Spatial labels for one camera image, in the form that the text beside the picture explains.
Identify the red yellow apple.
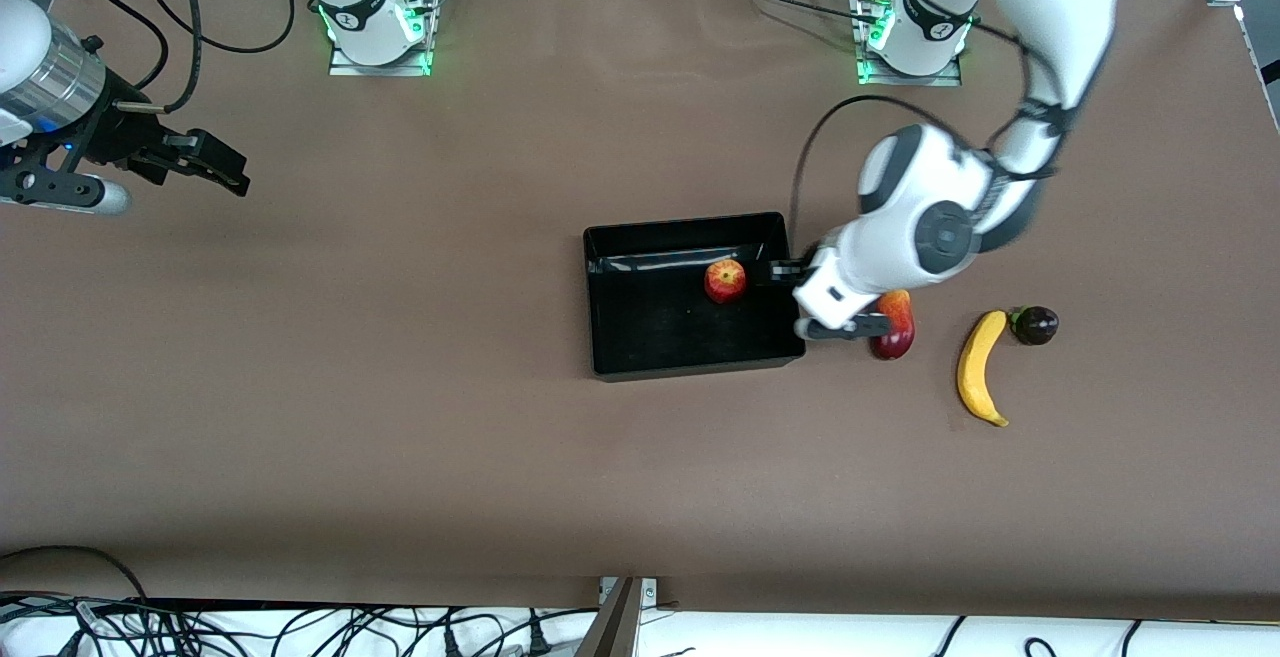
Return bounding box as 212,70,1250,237
704,259,748,304

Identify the black rectangular box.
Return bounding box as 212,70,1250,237
582,212,807,383

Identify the yellow banana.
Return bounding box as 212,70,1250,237
956,310,1011,429

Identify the red orange mango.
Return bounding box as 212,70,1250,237
868,289,917,361

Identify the small dark eggplant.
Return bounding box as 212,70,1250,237
1008,305,1061,346

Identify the dark metal bar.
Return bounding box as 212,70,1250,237
575,577,643,657

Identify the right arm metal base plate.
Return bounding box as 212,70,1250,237
328,32,435,77

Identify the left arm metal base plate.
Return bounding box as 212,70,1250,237
856,42,964,87

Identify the small metal bracket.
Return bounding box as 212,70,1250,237
598,577,659,606

